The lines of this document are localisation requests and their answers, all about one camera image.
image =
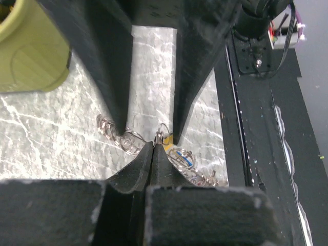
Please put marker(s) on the blue tagged key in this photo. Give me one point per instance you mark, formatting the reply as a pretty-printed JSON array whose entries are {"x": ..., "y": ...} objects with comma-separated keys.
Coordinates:
[{"x": 186, "y": 160}]

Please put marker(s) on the yellow tagged key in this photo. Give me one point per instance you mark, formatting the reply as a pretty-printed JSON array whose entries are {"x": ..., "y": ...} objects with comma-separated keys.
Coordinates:
[{"x": 164, "y": 137}]

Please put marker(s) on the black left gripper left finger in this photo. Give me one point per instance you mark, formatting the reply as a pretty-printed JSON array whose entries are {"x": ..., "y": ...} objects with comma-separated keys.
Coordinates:
[{"x": 77, "y": 212}]

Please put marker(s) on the olive green plastic bin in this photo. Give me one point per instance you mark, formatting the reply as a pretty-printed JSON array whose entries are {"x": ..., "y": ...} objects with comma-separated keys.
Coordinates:
[{"x": 34, "y": 54}]

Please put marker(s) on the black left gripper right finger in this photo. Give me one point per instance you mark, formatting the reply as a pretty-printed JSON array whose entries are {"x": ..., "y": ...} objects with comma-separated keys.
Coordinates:
[{"x": 187, "y": 215}]

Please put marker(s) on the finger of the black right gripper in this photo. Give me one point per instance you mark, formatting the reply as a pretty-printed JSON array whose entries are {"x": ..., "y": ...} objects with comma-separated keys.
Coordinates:
[
  {"x": 201, "y": 36},
  {"x": 100, "y": 34}
]

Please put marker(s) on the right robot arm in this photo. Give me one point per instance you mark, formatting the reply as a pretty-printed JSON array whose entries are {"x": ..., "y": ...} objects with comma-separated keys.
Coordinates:
[{"x": 252, "y": 21}]

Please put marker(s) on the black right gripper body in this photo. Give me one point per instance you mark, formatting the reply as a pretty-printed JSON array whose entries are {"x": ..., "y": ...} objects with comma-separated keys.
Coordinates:
[{"x": 156, "y": 13}]

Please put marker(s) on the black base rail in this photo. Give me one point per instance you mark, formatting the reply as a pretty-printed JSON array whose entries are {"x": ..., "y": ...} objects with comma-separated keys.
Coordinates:
[{"x": 268, "y": 138}]

